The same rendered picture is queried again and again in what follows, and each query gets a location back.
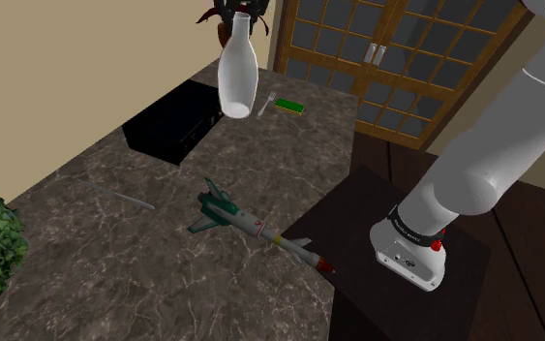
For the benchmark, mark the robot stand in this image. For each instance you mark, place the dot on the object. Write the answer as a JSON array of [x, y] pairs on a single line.
[[371, 302]]

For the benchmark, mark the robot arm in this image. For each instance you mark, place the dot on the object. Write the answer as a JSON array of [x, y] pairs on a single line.
[[489, 156]]

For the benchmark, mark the dark-leaved potted plant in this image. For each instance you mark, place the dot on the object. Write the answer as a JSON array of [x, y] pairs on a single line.
[[224, 35]]

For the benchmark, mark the grey and green toy rocket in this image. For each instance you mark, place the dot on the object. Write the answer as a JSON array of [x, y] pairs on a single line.
[[248, 222]]

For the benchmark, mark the black box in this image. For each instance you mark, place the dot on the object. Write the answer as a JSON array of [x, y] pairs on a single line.
[[168, 123]]

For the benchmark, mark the green and yellow sponge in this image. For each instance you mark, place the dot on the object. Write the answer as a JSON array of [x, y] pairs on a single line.
[[290, 106]]

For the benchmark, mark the wooden door with glass panes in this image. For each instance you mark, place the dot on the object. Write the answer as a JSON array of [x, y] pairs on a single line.
[[409, 99]]

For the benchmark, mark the white vase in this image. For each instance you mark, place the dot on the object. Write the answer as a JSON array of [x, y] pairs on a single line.
[[238, 71]]

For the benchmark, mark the silver fork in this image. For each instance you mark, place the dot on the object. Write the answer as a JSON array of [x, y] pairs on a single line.
[[271, 97]]

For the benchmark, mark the thin grey rod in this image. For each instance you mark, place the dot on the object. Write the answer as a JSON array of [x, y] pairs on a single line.
[[125, 197]]

